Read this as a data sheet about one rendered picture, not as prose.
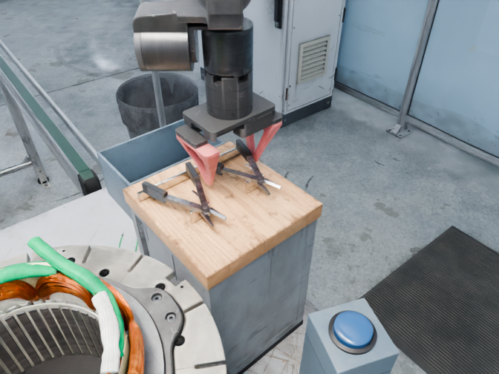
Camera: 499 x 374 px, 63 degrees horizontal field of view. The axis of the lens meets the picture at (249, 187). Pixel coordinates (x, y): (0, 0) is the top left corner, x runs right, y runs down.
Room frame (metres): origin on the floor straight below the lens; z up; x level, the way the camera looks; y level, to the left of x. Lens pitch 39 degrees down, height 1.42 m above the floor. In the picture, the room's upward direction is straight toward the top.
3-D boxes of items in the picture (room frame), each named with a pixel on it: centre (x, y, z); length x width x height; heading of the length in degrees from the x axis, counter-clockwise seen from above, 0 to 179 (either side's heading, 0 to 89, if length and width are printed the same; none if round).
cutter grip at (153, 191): (0.40, 0.12, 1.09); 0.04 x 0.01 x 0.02; 55
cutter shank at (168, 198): (0.38, 0.08, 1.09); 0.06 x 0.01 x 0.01; 65
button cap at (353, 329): (0.24, -0.11, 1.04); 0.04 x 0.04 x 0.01
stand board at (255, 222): (0.42, 0.04, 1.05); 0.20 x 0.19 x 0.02; 40
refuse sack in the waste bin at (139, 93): (1.78, 0.44, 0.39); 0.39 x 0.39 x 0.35
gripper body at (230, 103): (0.46, 0.02, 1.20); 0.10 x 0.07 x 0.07; 131
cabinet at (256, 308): (0.42, 0.04, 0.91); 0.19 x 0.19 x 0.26; 40
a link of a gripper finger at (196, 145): (0.44, 0.05, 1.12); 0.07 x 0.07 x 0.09; 41
